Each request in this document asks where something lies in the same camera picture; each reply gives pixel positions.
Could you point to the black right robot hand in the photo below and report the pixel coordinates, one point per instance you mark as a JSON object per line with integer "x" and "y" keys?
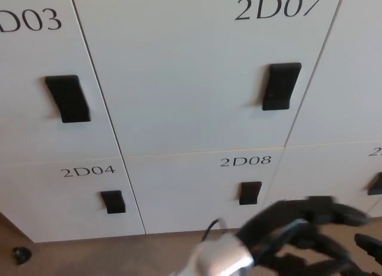
{"x": 371, "y": 246}

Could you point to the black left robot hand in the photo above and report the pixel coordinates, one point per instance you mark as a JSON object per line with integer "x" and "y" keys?
{"x": 277, "y": 222}

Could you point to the white locker door printed 2D07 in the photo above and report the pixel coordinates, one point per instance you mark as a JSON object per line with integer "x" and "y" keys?
{"x": 179, "y": 79}

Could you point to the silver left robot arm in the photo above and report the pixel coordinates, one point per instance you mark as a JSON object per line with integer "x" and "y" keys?
{"x": 215, "y": 258}

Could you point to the white locker door printed 2D12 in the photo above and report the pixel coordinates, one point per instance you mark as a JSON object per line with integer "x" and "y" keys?
{"x": 328, "y": 168}

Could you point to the white locker door unprinted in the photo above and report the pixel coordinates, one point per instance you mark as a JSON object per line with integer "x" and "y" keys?
{"x": 352, "y": 79}

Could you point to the black floor door stop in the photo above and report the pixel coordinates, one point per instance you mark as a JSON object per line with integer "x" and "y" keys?
{"x": 22, "y": 255}

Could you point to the white locker door printed 2D03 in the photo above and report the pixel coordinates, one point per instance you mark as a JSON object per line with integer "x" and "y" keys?
{"x": 24, "y": 124}

